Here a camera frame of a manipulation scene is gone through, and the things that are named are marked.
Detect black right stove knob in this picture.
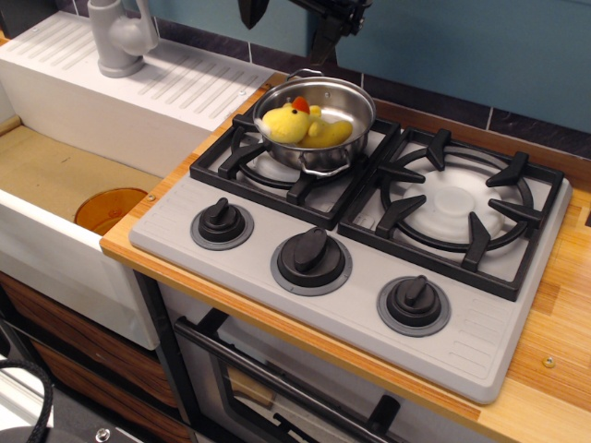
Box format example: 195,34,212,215
377,275,452,338

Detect orange sink drain disc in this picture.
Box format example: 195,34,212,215
74,187,147,235

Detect grey toy stove top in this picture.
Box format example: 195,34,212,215
129,114,573,403

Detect white toy sink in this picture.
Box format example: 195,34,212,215
1,12,271,350

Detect black braided cable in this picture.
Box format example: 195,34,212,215
0,359,55,443

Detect black stove knob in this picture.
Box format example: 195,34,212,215
271,227,353,297
377,275,452,338
190,198,254,251

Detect yellow stuffed duck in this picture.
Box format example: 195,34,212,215
257,96,353,149

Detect wooden drawer fronts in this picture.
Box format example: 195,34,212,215
1,274,191,442

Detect black left burner grate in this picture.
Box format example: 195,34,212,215
189,108,401,230

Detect black right burner grate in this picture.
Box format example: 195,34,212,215
338,128,572,301

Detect black middle stove knob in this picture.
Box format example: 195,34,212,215
271,227,353,297

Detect grey toy faucet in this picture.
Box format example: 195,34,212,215
88,0,159,78

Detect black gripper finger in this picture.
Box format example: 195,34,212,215
309,15,343,65
238,0,270,30

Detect black burner grate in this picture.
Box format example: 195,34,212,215
189,108,401,230
338,128,572,301

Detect black left stove knob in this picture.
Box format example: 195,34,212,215
190,198,254,251

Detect oven door with handle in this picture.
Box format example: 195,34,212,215
174,309,484,442

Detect stainless steel pan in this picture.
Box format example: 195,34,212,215
253,68,377,177

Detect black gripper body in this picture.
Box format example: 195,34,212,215
291,0,373,37

